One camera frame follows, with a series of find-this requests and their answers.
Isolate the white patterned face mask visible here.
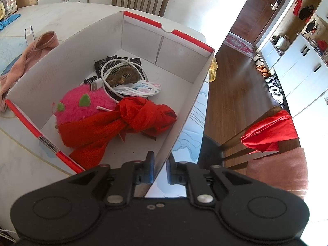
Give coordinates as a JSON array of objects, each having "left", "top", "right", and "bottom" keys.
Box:
[{"left": 113, "top": 79, "right": 161, "bottom": 97}]

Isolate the brown scrunchie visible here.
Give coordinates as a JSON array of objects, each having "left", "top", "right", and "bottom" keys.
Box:
[{"left": 106, "top": 66, "right": 141, "bottom": 88}]

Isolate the black polka dot pouch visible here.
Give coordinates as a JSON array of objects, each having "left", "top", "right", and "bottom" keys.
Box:
[{"left": 83, "top": 56, "right": 148, "bottom": 103}]

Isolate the white cardboard box red rim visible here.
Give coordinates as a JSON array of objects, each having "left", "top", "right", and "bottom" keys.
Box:
[{"left": 1, "top": 12, "right": 213, "bottom": 173}]

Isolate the pink fabric garment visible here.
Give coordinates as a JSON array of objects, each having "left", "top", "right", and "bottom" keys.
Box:
[{"left": 1, "top": 31, "right": 59, "bottom": 112}]

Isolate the dark wooden chair right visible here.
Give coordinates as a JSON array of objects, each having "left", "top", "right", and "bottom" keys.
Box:
[{"left": 220, "top": 106, "right": 300, "bottom": 171}]

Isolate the red knotted cloth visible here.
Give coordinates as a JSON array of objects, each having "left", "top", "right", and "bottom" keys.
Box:
[{"left": 57, "top": 97, "right": 177, "bottom": 169}]

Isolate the red cloth on chair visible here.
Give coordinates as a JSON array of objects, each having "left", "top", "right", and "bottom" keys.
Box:
[{"left": 241, "top": 110, "right": 298, "bottom": 152}]

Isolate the pink towel on chair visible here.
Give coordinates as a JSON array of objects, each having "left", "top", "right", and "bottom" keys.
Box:
[{"left": 246, "top": 147, "right": 309, "bottom": 199}]

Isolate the pink fuzzy plush toy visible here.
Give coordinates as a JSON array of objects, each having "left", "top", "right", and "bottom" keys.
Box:
[{"left": 52, "top": 84, "right": 118, "bottom": 148}]

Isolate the yellow plastic bag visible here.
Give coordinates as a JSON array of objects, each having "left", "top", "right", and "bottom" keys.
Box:
[{"left": 208, "top": 57, "right": 218, "bottom": 82}]

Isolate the black white floor mat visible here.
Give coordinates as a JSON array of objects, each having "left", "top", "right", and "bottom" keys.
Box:
[{"left": 265, "top": 74, "right": 290, "bottom": 113}]

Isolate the red patterned doormat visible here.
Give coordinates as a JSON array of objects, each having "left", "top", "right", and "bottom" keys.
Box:
[{"left": 223, "top": 32, "right": 256, "bottom": 58}]

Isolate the white shoe cabinet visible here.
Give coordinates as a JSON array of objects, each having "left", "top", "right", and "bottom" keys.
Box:
[{"left": 261, "top": 0, "right": 327, "bottom": 117}]

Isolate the brown wooden door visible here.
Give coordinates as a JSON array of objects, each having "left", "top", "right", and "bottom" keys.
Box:
[{"left": 230, "top": 0, "right": 285, "bottom": 44}]

